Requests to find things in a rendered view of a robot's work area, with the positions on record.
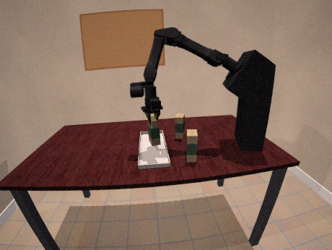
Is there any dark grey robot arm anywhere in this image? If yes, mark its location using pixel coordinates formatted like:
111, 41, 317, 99
130, 27, 248, 113

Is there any white shallow rectangular tray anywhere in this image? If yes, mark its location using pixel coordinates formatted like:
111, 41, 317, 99
138, 130, 170, 169

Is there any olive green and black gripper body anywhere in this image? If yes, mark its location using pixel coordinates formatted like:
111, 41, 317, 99
141, 106, 152, 114

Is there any tan box with green band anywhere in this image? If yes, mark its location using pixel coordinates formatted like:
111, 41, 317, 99
175, 113, 185, 139
147, 116, 161, 146
186, 129, 198, 163

